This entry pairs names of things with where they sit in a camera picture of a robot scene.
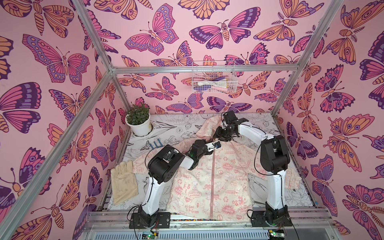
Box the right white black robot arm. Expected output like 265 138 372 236
214 111 291 226

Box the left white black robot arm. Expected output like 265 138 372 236
138 140 222 228

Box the white wire wall basket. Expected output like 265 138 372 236
191 65 238 94

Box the blue garden fork yellow handle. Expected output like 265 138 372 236
149 139 164 150

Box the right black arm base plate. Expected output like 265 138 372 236
251 211 293 227

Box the green circuit board left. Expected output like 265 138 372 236
141 233 158 240

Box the white pot with green plant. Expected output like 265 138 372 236
125 104 152 137

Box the pink printed hooded jacket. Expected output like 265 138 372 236
131 115 302 222

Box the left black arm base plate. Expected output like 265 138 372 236
129 212 171 230

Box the beige work glove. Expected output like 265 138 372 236
111 161 139 205

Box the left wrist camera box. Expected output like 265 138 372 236
213 141 222 149

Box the aluminium front rail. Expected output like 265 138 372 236
85 207 331 232

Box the green circuit board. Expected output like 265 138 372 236
141 233 158 240
269 230 285 240

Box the green circuit board right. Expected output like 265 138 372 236
269 230 285 240

